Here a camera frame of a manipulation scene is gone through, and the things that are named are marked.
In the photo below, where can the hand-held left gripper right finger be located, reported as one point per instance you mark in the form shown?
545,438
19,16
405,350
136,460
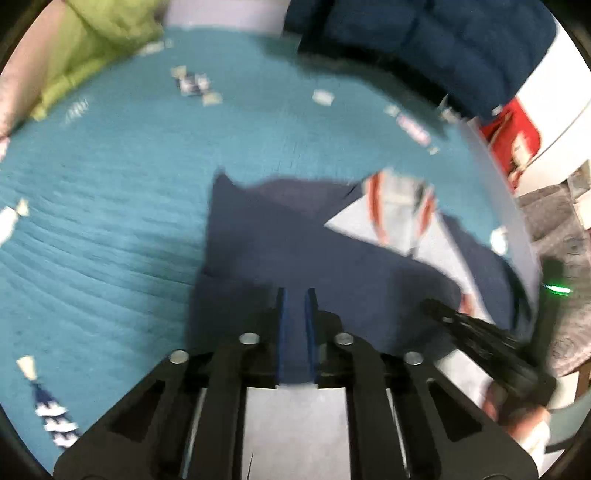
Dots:
310,337

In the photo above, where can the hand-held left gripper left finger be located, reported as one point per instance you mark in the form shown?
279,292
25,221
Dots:
280,337

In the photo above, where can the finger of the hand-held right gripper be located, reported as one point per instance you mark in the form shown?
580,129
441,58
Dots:
475,334

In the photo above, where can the grey and navy sweater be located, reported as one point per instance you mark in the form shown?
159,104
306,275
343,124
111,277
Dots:
277,240

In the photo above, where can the person's right forearm white sleeve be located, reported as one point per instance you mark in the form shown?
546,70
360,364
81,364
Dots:
535,438

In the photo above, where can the navy blue clothes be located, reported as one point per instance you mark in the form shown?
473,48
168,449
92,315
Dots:
415,37

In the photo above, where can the person's right hand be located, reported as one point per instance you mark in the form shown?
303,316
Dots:
508,413

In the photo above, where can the grey checked blanket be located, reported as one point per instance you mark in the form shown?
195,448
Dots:
554,217

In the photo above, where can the light grey mattress edge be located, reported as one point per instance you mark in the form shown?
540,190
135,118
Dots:
498,184

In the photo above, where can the red plush cushion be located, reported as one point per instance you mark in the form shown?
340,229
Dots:
508,134

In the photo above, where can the teal quilted candy-print blanket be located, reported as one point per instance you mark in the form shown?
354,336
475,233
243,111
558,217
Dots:
115,184

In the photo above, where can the green duvet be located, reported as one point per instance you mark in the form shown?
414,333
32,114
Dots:
92,37

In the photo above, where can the pink pillow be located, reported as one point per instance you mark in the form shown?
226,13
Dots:
23,83

